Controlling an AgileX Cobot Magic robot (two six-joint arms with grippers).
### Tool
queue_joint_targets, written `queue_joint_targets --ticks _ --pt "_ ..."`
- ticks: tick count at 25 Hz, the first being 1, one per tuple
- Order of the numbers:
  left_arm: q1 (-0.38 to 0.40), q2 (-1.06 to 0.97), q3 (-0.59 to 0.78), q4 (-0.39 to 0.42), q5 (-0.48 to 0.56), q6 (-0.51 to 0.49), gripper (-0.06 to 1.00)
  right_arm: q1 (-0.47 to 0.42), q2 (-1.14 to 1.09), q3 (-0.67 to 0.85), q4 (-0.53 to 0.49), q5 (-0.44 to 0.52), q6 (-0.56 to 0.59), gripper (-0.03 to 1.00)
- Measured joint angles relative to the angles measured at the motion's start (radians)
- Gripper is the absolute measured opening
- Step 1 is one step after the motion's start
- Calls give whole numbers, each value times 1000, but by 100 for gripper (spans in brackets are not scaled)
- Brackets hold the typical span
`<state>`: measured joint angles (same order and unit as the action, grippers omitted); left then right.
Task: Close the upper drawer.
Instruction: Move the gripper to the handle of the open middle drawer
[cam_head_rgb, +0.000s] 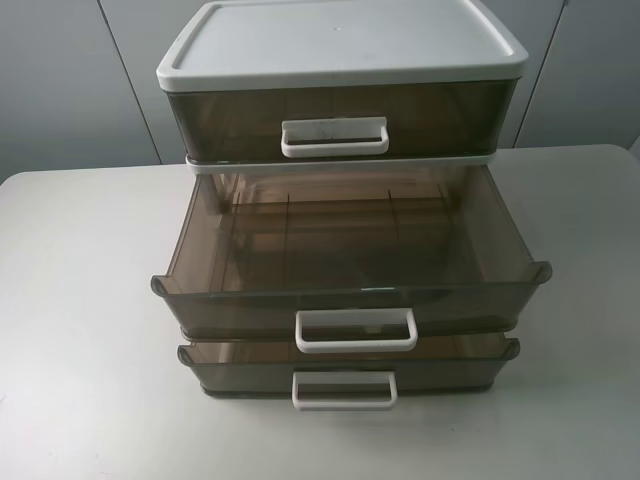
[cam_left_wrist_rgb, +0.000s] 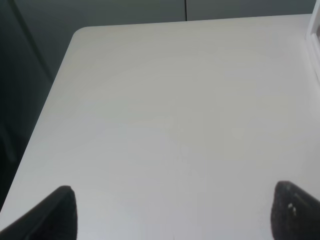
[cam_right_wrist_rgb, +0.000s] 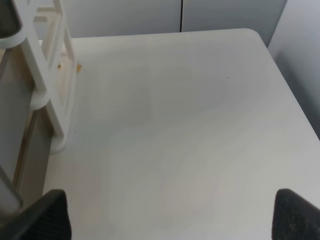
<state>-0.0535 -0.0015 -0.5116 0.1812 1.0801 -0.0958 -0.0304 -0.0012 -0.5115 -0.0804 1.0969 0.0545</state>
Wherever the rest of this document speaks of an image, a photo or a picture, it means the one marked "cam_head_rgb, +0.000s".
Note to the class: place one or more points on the brown translucent drawer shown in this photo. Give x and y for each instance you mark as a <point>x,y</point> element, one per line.
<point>255,250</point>
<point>430,120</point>
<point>444,364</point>

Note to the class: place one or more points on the white drawer handle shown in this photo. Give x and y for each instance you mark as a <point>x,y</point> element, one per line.
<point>336,137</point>
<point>306,319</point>
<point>344,404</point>

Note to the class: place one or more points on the white top drawer handle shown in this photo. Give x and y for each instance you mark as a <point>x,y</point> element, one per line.
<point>336,137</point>

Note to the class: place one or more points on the white bottom drawer handle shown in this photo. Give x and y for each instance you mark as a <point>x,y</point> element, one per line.
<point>344,404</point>

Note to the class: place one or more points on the white drawer cabinet frame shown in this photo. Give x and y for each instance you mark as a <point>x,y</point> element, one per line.
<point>264,45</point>

